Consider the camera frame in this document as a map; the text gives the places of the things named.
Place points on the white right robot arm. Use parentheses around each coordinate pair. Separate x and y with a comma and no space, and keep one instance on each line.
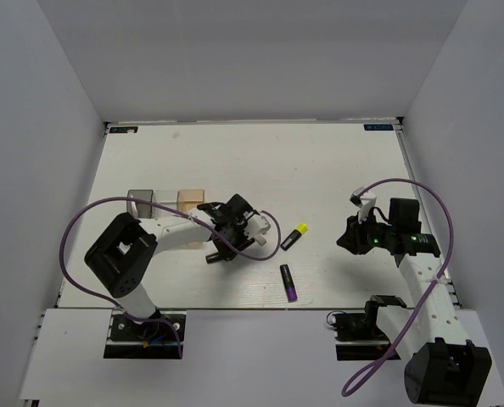
(443,366)

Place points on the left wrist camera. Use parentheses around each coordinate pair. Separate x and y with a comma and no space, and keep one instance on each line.
(258,226)

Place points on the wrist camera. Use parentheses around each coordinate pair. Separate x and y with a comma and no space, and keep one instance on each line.
(258,226)
(364,201)

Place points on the right corner label sticker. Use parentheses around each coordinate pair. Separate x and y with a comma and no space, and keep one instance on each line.
(378,127)

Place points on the clear plastic container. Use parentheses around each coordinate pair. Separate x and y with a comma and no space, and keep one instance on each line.
(167,198)

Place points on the left corner label sticker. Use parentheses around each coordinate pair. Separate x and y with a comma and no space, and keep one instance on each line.
(123,129)

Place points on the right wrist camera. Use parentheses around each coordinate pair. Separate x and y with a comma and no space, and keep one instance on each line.
(364,201)

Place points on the purple cap black highlighter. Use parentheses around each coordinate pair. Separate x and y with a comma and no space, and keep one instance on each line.
(288,284)

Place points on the orange plastic container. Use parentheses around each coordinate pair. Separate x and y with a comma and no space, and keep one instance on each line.
(188,199)

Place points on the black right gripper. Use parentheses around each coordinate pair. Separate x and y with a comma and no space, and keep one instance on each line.
(352,239)

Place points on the smoky grey plastic container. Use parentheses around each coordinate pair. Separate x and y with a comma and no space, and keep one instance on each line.
(140,208)

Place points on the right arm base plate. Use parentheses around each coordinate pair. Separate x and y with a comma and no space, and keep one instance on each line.
(355,339)

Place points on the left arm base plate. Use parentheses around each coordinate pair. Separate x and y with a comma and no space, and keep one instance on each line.
(128,340)

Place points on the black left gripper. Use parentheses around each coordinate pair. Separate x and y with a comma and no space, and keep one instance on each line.
(243,242)

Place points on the corner label sticker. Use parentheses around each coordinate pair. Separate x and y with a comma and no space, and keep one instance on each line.
(123,129)
(378,127)

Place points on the yellow cap black highlighter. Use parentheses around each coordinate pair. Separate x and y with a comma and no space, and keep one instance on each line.
(295,235)

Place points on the green cap black highlighter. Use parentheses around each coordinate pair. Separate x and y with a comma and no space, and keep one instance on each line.
(215,258)

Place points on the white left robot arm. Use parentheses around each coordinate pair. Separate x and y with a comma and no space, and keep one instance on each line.
(120,257)

